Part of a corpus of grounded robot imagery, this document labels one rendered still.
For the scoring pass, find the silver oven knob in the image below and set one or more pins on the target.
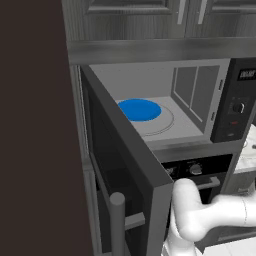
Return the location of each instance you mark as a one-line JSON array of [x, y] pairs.
[[195, 169]]

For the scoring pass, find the grey microwave oven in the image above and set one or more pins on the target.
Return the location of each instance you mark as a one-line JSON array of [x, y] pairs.
[[213, 100]]

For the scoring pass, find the dark microwave door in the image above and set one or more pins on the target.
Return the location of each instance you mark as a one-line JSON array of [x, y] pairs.
[[133, 173]]

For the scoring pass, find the blue round plate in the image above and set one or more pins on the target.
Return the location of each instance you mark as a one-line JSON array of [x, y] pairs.
[[140, 110]]

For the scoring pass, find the grey wooden cupboard door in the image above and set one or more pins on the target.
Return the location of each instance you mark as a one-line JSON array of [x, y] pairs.
[[230, 16], [130, 16]]

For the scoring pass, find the dark brown tall cabinet panel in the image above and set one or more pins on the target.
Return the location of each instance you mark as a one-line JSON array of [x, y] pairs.
[[36, 133]]

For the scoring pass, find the black built-in oven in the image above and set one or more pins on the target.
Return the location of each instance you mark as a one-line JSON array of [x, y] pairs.
[[213, 166]]

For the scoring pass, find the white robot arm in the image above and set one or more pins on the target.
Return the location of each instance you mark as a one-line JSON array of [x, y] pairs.
[[195, 213]]

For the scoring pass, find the grey counter cabinet front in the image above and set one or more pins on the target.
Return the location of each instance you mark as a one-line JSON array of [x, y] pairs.
[[241, 183]]

